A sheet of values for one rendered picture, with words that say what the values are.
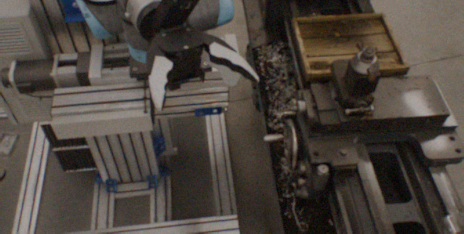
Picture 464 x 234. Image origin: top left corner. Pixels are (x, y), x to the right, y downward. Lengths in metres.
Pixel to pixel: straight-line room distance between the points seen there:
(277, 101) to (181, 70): 1.27
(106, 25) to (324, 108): 0.68
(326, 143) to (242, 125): 1.20
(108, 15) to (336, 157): 0.75
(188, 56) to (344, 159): 0.82
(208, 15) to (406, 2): 2.77
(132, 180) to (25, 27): 0.97
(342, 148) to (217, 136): 0.97
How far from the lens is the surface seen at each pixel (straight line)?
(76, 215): 2.16
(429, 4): 3.62
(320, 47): 1.74
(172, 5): 0.65
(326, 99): 1.45
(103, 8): 1.12
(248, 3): 2.47
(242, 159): 2.45
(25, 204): 2.24
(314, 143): 1.42
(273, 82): 2.01
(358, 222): 1.36
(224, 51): 0.69
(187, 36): 0.70
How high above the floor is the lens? 2.05
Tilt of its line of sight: 50 degrees down
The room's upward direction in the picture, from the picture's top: straight up
